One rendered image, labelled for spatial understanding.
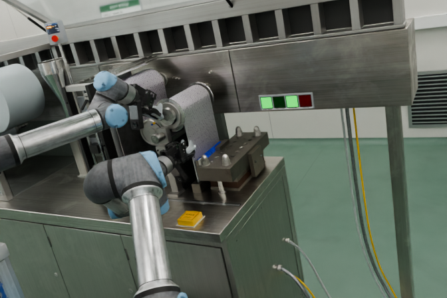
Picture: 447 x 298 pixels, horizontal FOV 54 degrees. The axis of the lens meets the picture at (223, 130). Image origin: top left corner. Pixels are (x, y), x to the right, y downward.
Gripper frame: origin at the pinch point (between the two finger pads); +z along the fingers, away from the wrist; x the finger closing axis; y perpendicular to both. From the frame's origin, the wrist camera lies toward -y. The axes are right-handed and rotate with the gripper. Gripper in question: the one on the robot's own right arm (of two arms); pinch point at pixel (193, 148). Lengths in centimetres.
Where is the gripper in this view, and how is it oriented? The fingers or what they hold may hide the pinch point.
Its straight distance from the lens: 188.0
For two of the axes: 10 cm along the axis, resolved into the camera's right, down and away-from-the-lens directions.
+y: -1.9, -9.3, -3.1
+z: 4.6, -3.6, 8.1
